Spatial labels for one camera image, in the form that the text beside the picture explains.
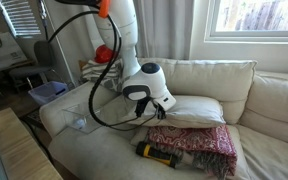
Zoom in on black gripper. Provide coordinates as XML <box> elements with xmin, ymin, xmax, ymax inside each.
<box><xmin>134</xmin><ymin>95</ymin><xmax>168</xmax><ymax>120</ymax></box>

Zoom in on white square pillow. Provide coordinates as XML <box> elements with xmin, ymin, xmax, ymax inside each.
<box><xmin>98</xmin><ymin>94</ymin><xmax>227</xmax><ymax>130</ymax></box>

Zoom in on red patterned blanket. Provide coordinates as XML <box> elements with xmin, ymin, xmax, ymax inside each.
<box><xmin>145</xmin><ymin>123</ymin><xmax>239</xmax><ymax>179</ymax></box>

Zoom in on small cream cushion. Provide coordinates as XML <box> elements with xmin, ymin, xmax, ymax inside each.
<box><xmin>129</xmin><ymin>125</ymin><xmax>152</xmax><ymax>148</ymax></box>

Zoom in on black yellow flashlight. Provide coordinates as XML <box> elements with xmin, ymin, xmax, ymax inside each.
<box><xmin>135</xmin><ymin>141</ymin><xmax>181</xmax><ymax>169</ymax></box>

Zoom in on clear plastic box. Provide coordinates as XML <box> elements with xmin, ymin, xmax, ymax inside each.
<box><xmin>62</xmin><ymin>101</ymin><xmax>107</xmax><ymax>135</ymax></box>

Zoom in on white curtain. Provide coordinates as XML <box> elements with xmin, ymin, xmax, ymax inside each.
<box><xmin>132</xmin><ymin>0</ymin><xmax>195</xmax><ymax>62</ymax></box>

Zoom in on pale blue plastic bin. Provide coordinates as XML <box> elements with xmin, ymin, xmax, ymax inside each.
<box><xmin>28</xmin><ymin>80</ymin><xmax>70</xmax><ymax>106</ymax></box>

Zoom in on grey office chair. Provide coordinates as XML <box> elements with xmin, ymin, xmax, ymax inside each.
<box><xmin>8</xmin><ymin>40</ymin><xmax>64</xmax><ymax>93</ymax></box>

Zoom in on cream fabric sofa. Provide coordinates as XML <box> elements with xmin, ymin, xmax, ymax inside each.
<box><xmin>38</xmin><ymin>57</ymin><xmax>288</xmax><ymax>180</ymax></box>

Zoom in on white framed window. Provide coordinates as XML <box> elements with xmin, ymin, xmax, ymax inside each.
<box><xmin>203</xmin><ymin>0</ymin><xmax>288</xmax><ymax>44</ymax></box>

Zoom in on white paper bag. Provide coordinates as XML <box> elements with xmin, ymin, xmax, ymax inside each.
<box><xmin>0</xmin><ymin>31</ymin><xmax>29</xmax><ymax>73</ymax></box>

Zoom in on window blinds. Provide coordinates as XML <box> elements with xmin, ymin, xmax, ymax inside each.
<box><xmin>0</xmin><ymin>0</ymin><xmax>42</xmax><ymax>38</ymax></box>

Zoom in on orange cable strap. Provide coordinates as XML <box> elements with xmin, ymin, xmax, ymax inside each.
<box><xmin>97</xmin><ymin>0</ymin><xmax>112</xmax><ymax>19</ymax></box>

